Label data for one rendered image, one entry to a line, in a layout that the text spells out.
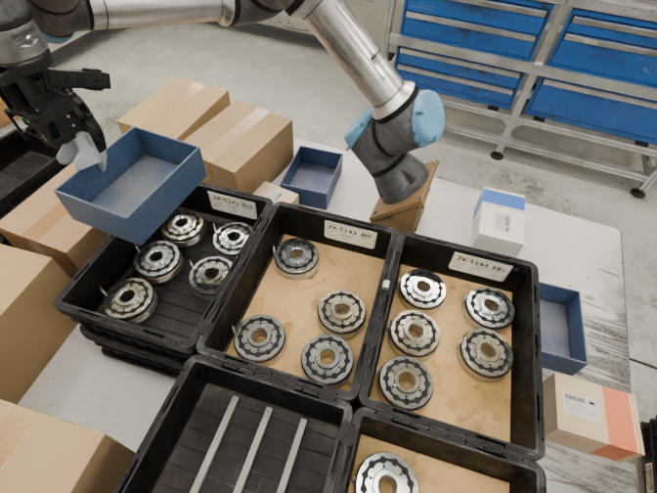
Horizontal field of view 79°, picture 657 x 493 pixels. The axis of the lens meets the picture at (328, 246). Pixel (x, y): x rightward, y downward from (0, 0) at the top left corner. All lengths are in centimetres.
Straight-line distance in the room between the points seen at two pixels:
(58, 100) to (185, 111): 72
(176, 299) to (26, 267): 31
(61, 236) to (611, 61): 243
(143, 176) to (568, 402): 97
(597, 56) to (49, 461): 256
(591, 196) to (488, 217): 167
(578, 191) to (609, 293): 155
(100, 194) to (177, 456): 49
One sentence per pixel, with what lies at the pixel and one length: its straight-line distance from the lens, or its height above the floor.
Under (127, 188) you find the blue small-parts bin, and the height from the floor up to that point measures 107.
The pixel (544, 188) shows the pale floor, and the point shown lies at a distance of 273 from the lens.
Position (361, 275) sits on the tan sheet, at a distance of 94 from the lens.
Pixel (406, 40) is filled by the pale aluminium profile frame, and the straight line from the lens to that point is 254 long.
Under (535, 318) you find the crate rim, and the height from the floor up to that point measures 93.
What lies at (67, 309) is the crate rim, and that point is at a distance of 90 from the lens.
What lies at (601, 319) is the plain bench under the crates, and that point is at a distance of 126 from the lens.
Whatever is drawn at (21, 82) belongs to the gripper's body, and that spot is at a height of 130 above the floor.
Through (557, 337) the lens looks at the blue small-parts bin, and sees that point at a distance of 116.
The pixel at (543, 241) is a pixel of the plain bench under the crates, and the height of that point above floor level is 70.
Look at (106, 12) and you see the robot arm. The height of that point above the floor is 132.
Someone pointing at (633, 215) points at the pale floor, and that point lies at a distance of 285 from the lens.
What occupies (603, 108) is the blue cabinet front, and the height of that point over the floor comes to 45.
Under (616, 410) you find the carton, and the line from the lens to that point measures 106.
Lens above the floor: 160
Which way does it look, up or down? 51 degrees down
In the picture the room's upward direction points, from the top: 3 degrees clockwise
